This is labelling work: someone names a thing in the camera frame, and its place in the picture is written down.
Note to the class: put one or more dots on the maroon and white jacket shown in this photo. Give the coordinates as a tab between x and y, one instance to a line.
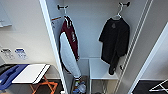
68	50

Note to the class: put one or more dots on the white wardrobe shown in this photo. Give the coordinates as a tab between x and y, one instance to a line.
90	30

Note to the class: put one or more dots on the white inner shelf unit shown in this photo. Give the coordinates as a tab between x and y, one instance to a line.
100	69

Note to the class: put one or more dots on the black t-shirt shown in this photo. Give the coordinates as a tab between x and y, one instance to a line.
115	40

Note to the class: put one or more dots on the multicolour striped item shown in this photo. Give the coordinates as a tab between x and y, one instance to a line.
77	82

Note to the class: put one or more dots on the grey clothes hanger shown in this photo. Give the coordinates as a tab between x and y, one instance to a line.
65	13

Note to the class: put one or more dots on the orange clothes hanger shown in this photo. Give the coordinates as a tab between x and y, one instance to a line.
56	18

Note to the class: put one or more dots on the orange folding stand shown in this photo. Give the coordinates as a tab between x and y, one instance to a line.
47	87

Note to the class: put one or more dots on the white folding table top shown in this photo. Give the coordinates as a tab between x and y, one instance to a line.
30	74

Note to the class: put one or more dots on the grey wall box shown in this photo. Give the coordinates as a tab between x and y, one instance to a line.
4	19

